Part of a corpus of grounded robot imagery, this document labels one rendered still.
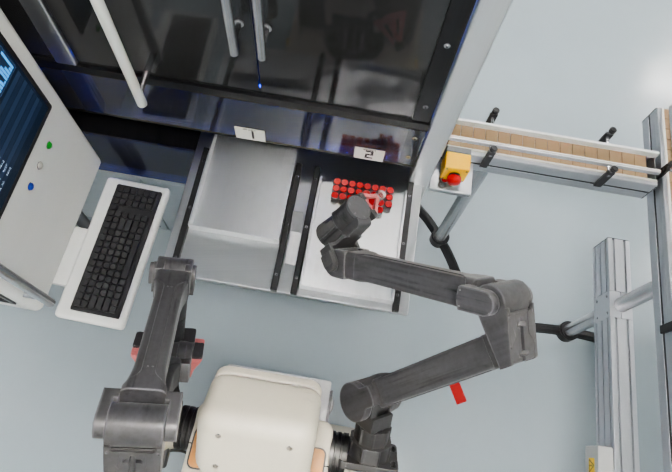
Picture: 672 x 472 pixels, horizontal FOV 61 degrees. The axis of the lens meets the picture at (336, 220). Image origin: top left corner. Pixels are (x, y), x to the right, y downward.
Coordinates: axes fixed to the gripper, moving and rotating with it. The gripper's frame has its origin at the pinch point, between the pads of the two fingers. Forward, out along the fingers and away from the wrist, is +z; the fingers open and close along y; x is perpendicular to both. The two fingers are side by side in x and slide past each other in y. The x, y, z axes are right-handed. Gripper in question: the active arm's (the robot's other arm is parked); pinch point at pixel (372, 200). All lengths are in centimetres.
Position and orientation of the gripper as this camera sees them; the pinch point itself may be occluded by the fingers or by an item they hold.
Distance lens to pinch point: 135.8
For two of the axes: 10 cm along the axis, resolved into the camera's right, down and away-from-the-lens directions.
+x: -5.8, -8.2, -0.3
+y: 6.1, -4.1, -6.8
